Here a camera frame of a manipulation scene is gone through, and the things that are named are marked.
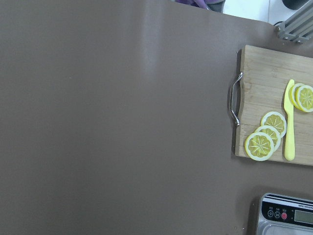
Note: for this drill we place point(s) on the wooden cutting board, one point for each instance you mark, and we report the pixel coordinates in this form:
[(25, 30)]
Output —
[(266, 74)]

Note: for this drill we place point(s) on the lemon slice back pair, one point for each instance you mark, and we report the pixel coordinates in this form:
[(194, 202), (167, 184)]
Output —
[(292, 95)]

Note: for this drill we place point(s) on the aluminium frame post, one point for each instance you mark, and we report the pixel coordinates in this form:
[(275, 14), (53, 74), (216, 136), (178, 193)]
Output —
[(298, 28)]

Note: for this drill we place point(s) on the purple cloth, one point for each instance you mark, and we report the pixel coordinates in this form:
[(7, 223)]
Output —
[(197, 3)]

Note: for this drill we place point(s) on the yellow plastic knife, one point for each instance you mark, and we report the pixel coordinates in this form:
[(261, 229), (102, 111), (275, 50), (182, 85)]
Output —
[(289, 150)]

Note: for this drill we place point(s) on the lemon slice middle stack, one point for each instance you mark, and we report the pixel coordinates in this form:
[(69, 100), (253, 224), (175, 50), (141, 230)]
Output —
[(273, 133)]

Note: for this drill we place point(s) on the silver kitchen scale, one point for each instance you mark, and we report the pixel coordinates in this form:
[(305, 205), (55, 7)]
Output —
[(284, 215)]

